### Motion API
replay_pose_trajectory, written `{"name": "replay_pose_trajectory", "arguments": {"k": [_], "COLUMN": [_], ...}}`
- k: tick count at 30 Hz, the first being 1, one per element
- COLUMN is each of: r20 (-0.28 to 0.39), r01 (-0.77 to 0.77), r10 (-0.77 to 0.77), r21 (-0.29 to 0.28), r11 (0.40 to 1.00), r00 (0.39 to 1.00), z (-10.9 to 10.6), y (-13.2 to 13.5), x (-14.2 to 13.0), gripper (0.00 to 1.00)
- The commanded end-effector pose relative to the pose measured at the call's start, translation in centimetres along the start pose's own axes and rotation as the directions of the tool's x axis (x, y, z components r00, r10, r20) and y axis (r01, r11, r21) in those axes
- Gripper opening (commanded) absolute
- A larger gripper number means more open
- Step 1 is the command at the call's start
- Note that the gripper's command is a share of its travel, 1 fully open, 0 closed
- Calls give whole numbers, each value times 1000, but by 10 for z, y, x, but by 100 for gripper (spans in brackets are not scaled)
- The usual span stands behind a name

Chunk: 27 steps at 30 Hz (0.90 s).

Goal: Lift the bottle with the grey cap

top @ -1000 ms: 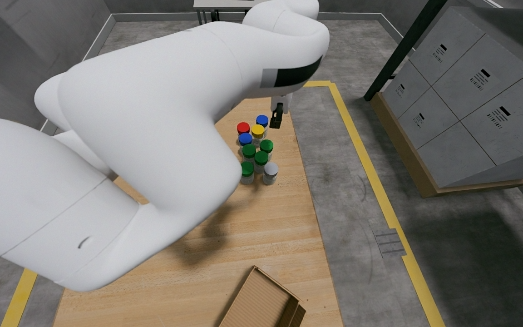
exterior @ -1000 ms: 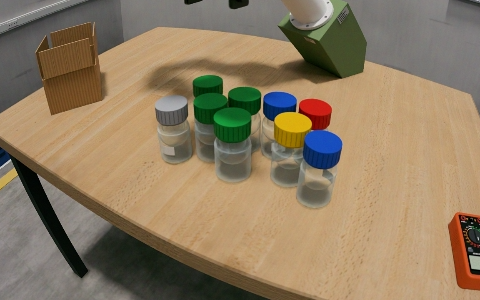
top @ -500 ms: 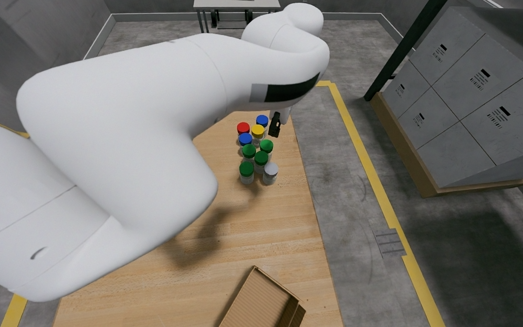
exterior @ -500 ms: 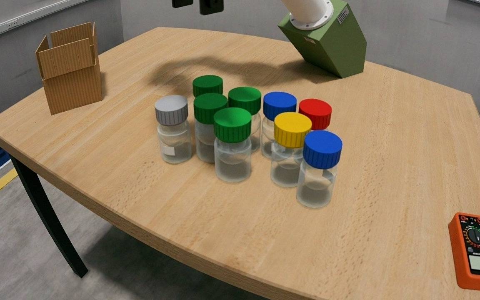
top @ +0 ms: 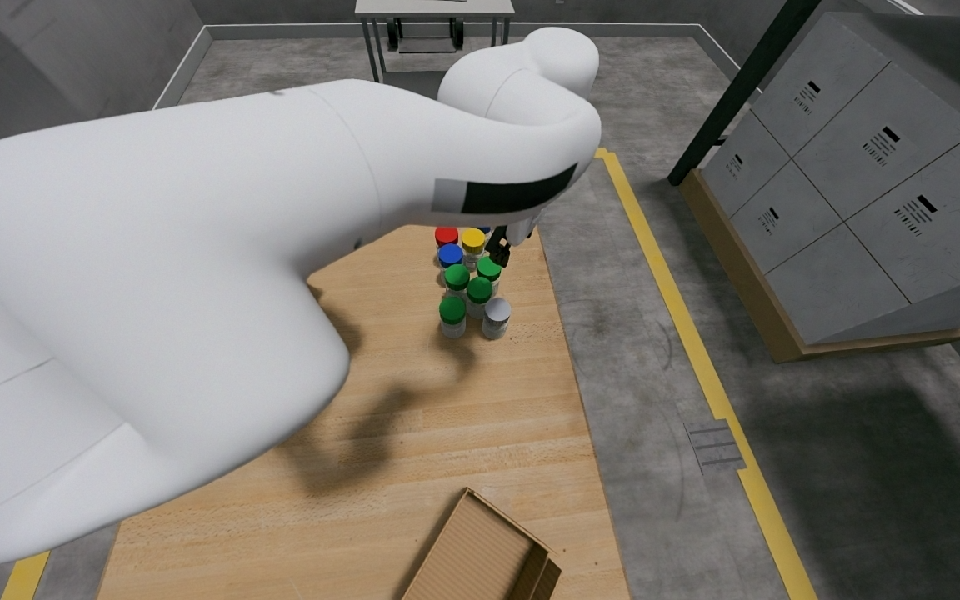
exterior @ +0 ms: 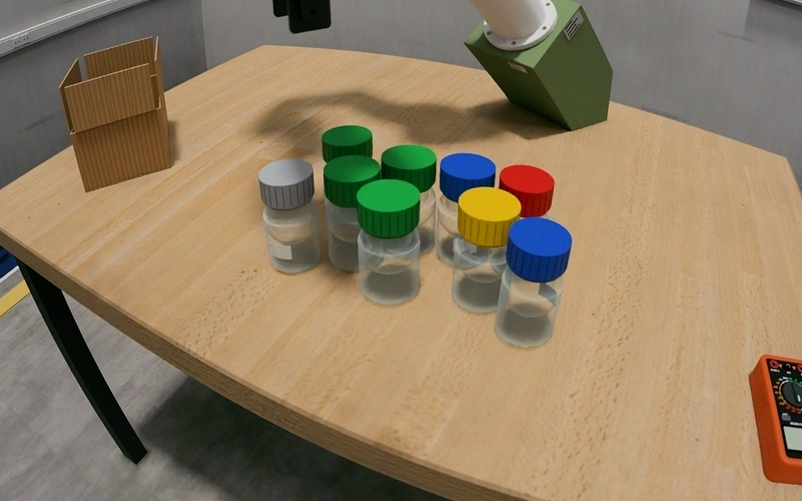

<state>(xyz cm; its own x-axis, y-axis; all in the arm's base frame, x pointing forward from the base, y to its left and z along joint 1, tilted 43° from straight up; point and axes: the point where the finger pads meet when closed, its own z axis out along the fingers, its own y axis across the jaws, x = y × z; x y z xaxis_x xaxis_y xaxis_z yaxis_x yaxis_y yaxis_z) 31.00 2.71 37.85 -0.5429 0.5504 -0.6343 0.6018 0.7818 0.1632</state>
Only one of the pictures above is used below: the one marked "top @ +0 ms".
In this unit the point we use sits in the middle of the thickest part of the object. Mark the brown cardboard box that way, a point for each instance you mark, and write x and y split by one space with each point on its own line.
484 555

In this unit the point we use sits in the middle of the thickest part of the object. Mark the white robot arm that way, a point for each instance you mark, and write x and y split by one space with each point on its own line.
160 259

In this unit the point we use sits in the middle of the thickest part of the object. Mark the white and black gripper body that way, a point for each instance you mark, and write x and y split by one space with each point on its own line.
516 233

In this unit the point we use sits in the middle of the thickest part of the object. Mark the glass bottle with blue cap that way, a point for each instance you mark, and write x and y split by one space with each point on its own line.
487 233
449 254

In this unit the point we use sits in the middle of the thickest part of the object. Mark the red ribbed bottle cap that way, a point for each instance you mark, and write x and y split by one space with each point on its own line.
445 236

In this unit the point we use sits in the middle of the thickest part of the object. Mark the glass bottle with yellow cap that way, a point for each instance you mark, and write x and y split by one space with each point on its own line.
472 248

